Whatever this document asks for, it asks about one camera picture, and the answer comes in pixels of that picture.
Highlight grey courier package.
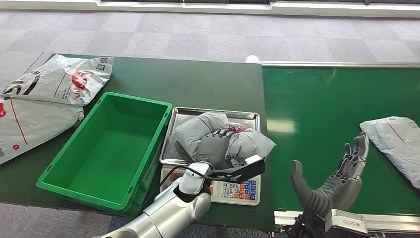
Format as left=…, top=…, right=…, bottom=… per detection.
left=173, top=112, right=277, bottom=168
left=360, top=116, right=420, bottom=190

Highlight large white bag red line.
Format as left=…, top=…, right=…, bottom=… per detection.
left=0, top=97, right=85, bottom=166

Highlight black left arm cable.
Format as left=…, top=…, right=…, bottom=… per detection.
left=154, top=166, right=244, bottom=195

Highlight white baseboard strip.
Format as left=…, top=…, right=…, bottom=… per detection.
left=0, top=0, right=420, bottom=19

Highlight electronic scale with steel tray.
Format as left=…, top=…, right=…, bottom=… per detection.
left=159, top=107, right=262, bottom=207

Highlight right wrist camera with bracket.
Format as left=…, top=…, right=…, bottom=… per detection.
left=324, top=209, right=370, bottom=238

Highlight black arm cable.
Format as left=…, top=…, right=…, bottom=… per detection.
left=286, top=213, right=326, bottom=238
left=154, top=166, right=244, bottom=195

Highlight green plastic crate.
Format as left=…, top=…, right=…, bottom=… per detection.
left=36, top=91, right=173, bottom=218

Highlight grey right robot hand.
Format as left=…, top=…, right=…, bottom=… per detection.
left=289, top=132, right=370, bottom=220

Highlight flat grey courier package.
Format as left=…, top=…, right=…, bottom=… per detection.
left=360, top=116, right=420, bottom=190

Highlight white courier bag black letters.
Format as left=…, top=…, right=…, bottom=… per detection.
left=0, top=54, right=114, bottom=107

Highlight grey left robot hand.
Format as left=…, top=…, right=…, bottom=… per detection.
left=196, top=129, right=235, bottom=169

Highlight green conveyor belt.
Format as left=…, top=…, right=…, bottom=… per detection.
left=261, top=61, right=420, bottom=235

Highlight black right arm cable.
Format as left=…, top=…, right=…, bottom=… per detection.
left=286, top=213, right=326, bottom=238

